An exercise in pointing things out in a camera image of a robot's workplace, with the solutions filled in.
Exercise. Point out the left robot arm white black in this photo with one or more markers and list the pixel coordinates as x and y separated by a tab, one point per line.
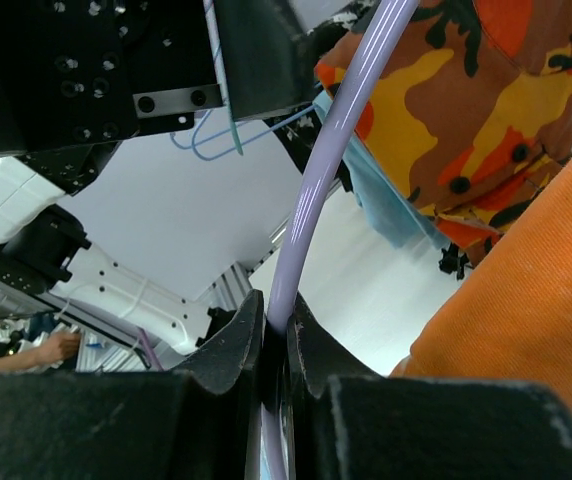
45	252

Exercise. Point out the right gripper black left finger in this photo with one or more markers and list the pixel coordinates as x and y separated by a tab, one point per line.
200	420

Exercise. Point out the orange tie-dye trousers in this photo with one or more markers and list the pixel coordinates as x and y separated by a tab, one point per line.
512	318

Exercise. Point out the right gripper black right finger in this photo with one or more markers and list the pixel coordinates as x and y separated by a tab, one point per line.
344	421

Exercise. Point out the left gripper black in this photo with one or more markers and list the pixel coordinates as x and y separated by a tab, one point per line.
77	78

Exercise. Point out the lilac plastic hanger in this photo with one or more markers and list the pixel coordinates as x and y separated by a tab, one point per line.
374	50

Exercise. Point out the camouflage orange trousers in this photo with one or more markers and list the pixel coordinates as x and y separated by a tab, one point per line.
472	116

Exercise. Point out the teal plastic hanger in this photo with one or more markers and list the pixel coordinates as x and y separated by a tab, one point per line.
226	140

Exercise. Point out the light blue trousers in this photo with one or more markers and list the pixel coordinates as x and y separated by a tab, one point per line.
385	209

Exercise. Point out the person hand in background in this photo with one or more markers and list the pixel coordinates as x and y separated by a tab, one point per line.
57	348

